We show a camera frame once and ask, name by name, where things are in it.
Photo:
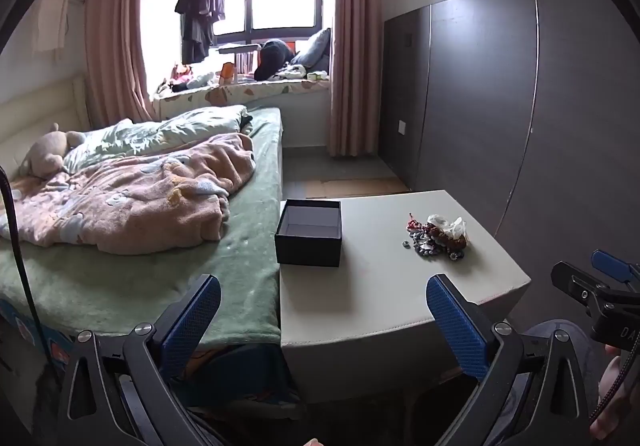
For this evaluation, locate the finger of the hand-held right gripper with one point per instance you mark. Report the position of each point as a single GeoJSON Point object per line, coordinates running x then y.
{"type": "Point", "coordinates": [575, 283]}
{"type": "Point", "coordinates": [615, 266]}

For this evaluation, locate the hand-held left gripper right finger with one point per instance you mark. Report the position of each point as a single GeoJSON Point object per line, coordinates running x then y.
{"type": "Point", "coordinates": [457, 331]}

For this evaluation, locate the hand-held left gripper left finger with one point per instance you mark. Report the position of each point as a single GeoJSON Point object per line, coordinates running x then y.
{"type": "Point", "coordinates": [192, 321]}

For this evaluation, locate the black jewelry box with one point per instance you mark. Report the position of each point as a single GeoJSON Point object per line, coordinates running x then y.
{"type": "Point", "coordinates": [307, 251]}

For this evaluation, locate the person's right hand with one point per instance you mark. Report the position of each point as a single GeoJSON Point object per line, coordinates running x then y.
{"type": "Point", "coordinates": [612, 386]}

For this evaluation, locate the bed with green sheet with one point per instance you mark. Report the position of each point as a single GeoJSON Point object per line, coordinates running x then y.
{"type": "Point", "coordinates": [150, 286]}

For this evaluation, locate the clear plastic bag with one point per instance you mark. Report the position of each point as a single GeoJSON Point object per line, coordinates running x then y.
{"type": "Point", "coordinates": [452, 225]}

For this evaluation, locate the pink printed fleece blanket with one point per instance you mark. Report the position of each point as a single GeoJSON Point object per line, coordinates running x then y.
{"type": "Point", "coordinates": [135, 196]}

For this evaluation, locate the light green duvet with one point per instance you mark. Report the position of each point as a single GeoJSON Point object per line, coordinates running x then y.
{"type": "Point", "coordinates": [170, 131]}

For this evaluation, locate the dark brown wardrobe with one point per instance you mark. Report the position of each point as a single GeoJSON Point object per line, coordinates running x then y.
{"type": "Point", "coordinates": [480, 101]}

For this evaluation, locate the beige plush toy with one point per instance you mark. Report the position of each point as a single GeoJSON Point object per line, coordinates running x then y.
{"type": "Point", "coordinates": [47, 151]}

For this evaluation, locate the printed window seat cushion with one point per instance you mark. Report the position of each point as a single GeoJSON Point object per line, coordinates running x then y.
{"type": "Point", "coordinates": [240, 98]}

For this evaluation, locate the pink soft toy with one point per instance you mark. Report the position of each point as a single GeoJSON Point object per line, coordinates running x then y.
{"type": "Point", "coordinates": [181, 72]}

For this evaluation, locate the orange and white packet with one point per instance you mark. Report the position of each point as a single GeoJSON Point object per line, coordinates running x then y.
{"type": "Point", "coordinates": [228, 72]}

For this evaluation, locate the cream padded headboard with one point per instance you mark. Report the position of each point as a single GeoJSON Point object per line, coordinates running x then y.
{"type": "Point", "coordinates": [35, 106]}

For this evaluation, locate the black bag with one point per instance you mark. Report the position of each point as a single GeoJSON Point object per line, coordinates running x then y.
{"type": "Point", "coordinates": [272, 58]}

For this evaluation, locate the small white folding table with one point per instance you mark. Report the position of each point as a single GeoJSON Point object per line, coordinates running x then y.
{"type": "Point", "coordinates": [237, 47]}

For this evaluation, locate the grey pillow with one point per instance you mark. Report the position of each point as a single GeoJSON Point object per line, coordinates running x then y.
{"type": "Point", "coordinates": [315, 48]}

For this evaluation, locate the pink curtain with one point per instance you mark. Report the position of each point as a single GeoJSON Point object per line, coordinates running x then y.
{"type": "Point", "coordinates": [357, 26]}
{"type": "Point", "coordinates": [115, 26]}

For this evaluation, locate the beige hanging cloth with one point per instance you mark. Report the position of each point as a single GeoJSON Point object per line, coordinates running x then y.
{"type": "Point", "coordinates": [52, 11]}

